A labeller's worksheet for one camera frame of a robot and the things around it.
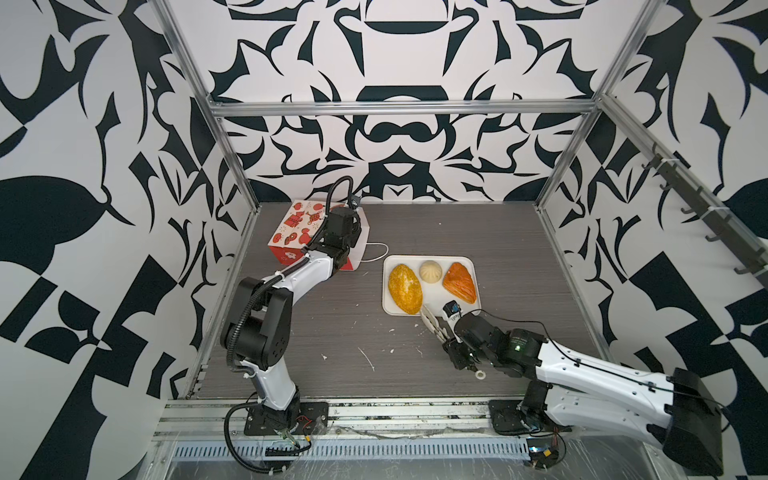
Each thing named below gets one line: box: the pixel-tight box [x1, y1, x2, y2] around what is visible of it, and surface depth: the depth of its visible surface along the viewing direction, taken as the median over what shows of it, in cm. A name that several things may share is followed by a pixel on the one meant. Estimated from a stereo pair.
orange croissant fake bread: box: [442, 262, 477, 305], surface depth 96 cm
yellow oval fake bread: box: [388, 263, 423, 315], surface depth 93 cm
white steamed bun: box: [419, 260, 443, 284], surface depth 99 cm
